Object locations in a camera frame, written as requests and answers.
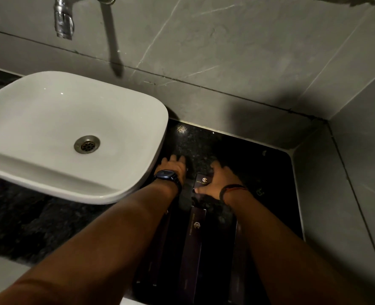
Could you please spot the person's left fingers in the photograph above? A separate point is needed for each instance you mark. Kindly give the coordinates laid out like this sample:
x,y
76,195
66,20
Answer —
x,y
175,159

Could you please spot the person's right forearm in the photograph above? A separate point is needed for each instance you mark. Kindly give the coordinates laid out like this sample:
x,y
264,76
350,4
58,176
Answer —
x,y
282,250

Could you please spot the dark blue wristwatch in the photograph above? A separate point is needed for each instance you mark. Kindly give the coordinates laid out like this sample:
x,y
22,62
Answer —
x,y
168,178

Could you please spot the chrome wall faucet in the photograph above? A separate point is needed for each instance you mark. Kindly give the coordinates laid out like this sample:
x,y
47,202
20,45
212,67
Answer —
x,y
63,20

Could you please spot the person's left hand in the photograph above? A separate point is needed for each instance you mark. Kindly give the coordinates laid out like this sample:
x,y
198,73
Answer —
x,y
174,166

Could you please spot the person's right thumb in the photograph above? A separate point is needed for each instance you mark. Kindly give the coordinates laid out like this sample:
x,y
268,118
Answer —
x,y
204,189

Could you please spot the metal sink drain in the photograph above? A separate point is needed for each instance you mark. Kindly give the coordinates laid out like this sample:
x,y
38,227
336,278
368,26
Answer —
x,y
86,144

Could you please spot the long dark logo box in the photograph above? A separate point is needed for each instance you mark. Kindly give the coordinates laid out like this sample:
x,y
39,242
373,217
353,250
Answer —
x,y
192,247

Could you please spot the person's left forearm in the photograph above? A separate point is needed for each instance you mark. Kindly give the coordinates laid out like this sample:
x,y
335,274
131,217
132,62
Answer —
x,y
104,250

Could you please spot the person's right hand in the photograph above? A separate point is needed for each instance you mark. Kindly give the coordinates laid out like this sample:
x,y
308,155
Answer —
x,y
223,181

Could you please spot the white ceramic sink basin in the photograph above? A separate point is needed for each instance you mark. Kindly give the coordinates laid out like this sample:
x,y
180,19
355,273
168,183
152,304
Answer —
x,y
38,123

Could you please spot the short dark logo box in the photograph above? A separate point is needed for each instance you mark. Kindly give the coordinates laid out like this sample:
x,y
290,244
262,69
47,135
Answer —
x,y
201,181

